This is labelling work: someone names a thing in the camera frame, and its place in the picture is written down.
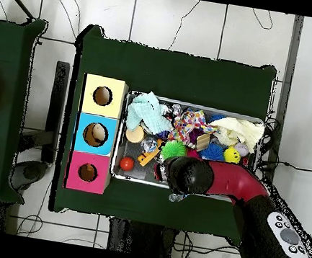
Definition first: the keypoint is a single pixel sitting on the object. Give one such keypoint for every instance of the cream yellow cloth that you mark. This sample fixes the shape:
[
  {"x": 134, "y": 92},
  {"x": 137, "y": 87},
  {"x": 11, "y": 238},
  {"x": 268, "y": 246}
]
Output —
[{"x": 240, "y": 131}]

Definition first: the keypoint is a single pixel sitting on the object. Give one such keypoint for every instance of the toy hamburger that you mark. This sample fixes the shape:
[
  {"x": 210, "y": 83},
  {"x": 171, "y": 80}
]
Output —
[{"x": 134, "y": 135}]

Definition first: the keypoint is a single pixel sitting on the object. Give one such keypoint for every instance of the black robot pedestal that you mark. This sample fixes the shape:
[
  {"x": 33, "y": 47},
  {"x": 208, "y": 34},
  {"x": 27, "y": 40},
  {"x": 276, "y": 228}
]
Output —
[{"x": 144, "y": 241}]

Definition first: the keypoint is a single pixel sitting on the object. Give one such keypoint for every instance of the colourful polka dot cloth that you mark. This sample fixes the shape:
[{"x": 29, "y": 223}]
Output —
[{"x": 191, "y": 126}]

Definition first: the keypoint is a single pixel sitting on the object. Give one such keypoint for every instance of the orange flat plastic toy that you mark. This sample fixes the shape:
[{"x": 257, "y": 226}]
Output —
[{"x": 147, "y": 156}]

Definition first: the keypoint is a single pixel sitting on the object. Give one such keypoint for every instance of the blue spiky ball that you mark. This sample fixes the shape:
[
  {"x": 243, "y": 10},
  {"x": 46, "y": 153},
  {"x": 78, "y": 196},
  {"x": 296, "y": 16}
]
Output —
[{"x": 213, "y": 152}]

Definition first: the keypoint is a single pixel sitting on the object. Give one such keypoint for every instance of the black stand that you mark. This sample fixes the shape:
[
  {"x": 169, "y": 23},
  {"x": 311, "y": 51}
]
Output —
[{"x": 57, "y": 104}]

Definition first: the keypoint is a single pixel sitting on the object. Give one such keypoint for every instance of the shallow clear mesh bin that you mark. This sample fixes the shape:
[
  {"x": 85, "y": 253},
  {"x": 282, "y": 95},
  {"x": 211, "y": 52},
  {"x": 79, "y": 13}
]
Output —
[{"x": 116, "y": 166}]

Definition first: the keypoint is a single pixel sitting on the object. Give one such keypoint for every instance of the crushed clear plastic bottle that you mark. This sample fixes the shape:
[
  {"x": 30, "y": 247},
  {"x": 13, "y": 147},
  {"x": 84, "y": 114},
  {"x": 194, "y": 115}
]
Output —
[{"x": 176, "y": 197}]

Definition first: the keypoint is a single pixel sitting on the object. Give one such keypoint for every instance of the mint green cloth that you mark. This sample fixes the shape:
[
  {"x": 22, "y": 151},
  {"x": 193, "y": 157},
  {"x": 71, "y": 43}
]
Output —
[{"x": 147, "y": 113}]

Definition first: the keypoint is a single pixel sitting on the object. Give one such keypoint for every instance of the green furry monster toy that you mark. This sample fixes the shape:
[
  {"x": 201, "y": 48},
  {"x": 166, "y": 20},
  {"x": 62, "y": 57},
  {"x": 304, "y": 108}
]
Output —
[{"x": 174, "y": 150}]

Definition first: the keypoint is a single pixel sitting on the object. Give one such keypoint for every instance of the dark green table cloth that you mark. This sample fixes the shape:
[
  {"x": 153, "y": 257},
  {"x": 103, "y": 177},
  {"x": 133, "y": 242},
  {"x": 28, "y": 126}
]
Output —
[
  {"x": 11, "y": 68},
  {"x": 170, "y": 73}
]

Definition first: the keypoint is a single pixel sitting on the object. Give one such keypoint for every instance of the large yellow ball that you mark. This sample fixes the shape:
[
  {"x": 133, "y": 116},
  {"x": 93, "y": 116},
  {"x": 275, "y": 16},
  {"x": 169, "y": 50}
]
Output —
[{"x": 232, "y": 155}]

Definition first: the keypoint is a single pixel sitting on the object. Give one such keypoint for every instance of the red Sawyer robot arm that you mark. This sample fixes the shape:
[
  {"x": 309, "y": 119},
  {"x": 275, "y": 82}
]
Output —
[{"x": 235, "y": 182}]

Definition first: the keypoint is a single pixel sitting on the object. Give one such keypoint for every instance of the wooden box with three holes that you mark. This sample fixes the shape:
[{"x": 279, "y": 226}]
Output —
[{"x": 101, "y": 116}]

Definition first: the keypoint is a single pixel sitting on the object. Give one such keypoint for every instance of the red ball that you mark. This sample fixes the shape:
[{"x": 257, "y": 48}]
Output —
[{"x": 126, "y": 163}]

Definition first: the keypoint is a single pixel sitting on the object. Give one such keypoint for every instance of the orange striped tiger plush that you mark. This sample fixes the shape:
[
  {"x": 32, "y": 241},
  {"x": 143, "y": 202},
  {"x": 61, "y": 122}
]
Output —
[{"x": 158, "y": 173}]

